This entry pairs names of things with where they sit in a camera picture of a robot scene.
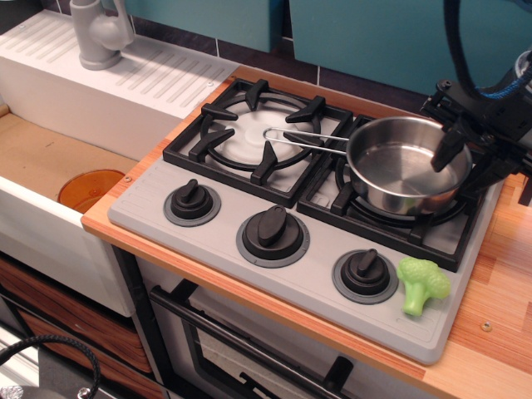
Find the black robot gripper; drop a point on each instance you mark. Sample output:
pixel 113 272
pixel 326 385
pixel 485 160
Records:
pixel 497 132

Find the stainless steel saucepan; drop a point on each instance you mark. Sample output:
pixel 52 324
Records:
pixel 390 162

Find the green plastic cauliflower toy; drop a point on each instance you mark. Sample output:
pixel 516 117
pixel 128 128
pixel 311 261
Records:
pixel 422 280

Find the black right stove knob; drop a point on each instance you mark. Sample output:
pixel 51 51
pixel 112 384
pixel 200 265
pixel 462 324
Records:
pixel 365 276

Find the black stove knob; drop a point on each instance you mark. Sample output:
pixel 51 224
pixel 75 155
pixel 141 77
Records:
pixel 365 276
pixel 273 238
pixel 192 205

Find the black middle stove knob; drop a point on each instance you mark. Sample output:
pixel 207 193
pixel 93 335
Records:
pixel 273 238

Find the grey toy stove top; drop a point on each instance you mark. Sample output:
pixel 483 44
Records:
pixel 306 284

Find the black left stove knob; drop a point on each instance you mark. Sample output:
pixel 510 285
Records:
pixel 192 205

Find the black right burner grate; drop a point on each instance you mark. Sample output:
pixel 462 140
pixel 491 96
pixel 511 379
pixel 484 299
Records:
pixel 443 238

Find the black burner grate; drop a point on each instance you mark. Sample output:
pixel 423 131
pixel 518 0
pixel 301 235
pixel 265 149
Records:
pixel 443 238
pixel 259 140

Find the black left burner grate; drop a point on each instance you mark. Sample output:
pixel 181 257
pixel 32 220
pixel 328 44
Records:
pixel 259 140

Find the toy oven door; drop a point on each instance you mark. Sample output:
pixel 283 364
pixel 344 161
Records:
pixel 240 367

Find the grey toy faucet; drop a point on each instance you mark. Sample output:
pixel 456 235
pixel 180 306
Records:
pixel 100 38

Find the orange plastic plate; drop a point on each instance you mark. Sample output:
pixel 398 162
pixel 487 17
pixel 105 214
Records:
pixel 83 191

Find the white toy sink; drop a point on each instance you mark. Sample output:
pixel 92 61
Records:
pixel 59 120

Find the wooden drawer fronts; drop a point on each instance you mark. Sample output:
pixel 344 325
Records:
pixel 47 307

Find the teal wall cabinet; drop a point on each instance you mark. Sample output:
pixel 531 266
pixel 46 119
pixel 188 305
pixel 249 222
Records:
pixel 392 51

